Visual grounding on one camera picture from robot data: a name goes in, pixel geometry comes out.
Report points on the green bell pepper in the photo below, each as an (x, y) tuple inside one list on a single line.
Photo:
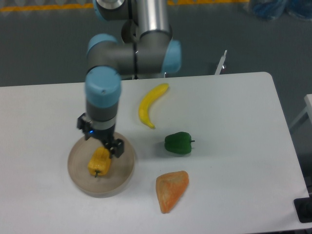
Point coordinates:
[(179, 143)]

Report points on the white metal bracket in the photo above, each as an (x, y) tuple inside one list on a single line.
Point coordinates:
[(221, 65)]

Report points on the black device at table edge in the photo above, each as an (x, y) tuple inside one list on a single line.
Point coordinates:
[(303, 208)]

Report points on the orange triangular bread piece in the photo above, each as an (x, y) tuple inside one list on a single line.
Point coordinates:
[(170, 187)]

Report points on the beige round plate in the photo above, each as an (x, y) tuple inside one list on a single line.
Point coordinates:
[(113, 182)]

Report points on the white furniture at right edge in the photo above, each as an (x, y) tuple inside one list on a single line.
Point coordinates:
[(304, 115)]

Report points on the blue plastic bag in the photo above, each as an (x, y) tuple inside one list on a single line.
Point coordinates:
[(273, 9)]

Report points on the yellow bell pepper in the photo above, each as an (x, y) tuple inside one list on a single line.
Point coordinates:
[(100, 162)]

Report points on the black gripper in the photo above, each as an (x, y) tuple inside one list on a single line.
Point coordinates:
[(106, 136)]

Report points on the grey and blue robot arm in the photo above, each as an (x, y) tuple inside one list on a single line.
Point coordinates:
[(152, 51)]

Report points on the yellow banana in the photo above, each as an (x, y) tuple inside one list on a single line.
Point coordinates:
[(153, 95)]

